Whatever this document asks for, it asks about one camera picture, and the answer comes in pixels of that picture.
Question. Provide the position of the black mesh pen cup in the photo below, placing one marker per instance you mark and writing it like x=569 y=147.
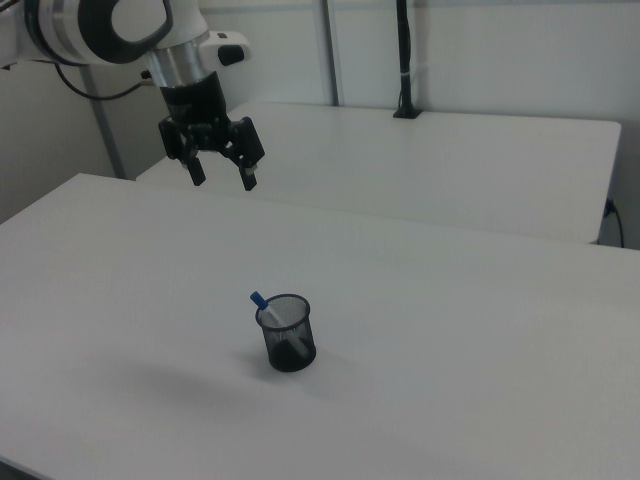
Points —
x=292 y=357

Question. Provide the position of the black pole with clamp base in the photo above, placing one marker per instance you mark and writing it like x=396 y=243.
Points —
x=405 y=50

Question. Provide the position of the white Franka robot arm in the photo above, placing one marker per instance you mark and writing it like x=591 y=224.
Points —
x=95 y=30

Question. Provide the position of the white marker with blue cap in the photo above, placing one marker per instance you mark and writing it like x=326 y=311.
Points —
x=259 y=299

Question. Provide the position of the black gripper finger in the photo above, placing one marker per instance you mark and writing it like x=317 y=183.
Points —
x=247 y=150
x=192 y=160

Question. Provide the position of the white rectangular table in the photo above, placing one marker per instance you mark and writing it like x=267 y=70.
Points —
x=400 y=160

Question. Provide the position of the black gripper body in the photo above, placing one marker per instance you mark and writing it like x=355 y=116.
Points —
x=195 y=102

